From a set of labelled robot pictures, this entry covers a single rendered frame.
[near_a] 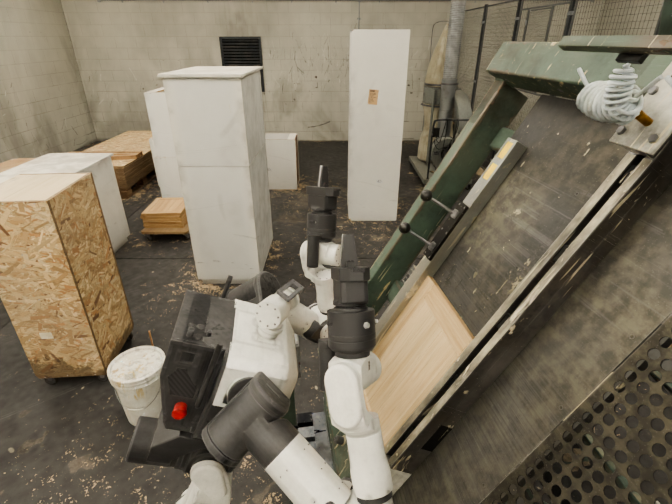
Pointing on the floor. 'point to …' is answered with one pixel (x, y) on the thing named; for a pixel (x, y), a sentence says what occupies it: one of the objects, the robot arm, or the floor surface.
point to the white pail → (138, 381)
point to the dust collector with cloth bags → (439, 114)
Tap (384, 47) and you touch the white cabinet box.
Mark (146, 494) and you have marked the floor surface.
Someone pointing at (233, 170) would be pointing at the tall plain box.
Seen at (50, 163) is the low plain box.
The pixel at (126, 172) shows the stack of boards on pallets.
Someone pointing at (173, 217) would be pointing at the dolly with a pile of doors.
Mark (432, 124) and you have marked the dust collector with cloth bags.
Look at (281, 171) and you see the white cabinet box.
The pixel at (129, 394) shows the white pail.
